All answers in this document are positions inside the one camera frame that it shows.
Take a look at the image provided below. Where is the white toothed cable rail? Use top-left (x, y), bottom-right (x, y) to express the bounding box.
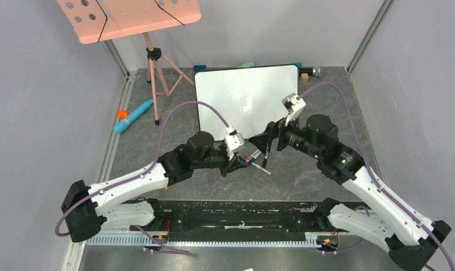
top-left (86, 233), bottom-right (333, 248)

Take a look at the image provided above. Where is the blue toy recorder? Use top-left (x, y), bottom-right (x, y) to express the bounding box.
top-left (112, 99), bottom-right (154, 134)

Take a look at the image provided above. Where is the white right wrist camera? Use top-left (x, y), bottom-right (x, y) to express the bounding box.
top-left (282, 93), bottom-right (306, 126)

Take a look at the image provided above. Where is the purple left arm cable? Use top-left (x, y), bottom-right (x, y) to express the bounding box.
top-left (54, 100), bottom-right (238, 255)

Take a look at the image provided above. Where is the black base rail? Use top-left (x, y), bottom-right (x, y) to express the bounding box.
top-left (143, 200), bottom-right (334, 241)

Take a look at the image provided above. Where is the teal flat piece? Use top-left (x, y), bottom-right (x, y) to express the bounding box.
top-left (238, 62), bottom-right (256, 68)

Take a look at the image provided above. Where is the blue rectangular block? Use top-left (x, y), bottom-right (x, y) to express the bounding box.
top-left (193, 65), bottom-right (207, 72)

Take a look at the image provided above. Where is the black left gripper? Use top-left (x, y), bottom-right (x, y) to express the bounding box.
top-left (192, 146), bottom-right (247, 178)

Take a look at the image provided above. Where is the orange small toy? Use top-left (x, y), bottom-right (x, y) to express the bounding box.
top-left (116, 110), bottom-right (129, 119)

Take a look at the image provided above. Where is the small wooden cube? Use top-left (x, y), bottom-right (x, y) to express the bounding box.
top-left (300, 73), bottom-right (309, 82)

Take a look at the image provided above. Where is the pink music stand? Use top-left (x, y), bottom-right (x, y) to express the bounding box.
top-left (56, 0), bottom-right (202, 126)

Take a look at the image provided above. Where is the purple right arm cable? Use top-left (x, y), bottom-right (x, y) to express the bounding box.
top-left (298, 82), bottom-right (455, 271)

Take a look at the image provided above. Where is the white whiteboard black frame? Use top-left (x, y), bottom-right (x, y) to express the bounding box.
top-left (194, 64), bottom-right (299, 138)

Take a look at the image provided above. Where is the black whiteboard marker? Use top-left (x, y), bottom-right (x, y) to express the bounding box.
top-left (262, 152), bottom-right (269, 168)

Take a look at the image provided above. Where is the blue whiteboard marker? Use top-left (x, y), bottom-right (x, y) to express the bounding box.
top-left (245, 150), bottom-right (262, 166)

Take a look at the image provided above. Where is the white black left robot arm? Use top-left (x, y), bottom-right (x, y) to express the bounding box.
top-left (61, 131), bottom-right (247, 243)

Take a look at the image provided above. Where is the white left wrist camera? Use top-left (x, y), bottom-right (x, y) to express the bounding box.
top-left (224, 126), bottom-right (245, 160)

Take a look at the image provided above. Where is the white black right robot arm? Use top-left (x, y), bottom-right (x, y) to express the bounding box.
top-left (250, 115), bottom-right (451, 270)

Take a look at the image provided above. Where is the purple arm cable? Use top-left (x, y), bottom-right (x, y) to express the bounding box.
top-left (298, 82), bottom-right (455, 271)
top-left (54, 100), bottom-right (238, 255)

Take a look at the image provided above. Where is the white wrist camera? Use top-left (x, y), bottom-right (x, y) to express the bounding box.
top-left (224, 126), bottom-right (245, 160)
top-left (282, 93), bottom-right (306, 126)

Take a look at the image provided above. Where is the red whiteboard marker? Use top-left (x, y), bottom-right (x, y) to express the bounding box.
top-left (243, 156), bottom-right (273, 176)

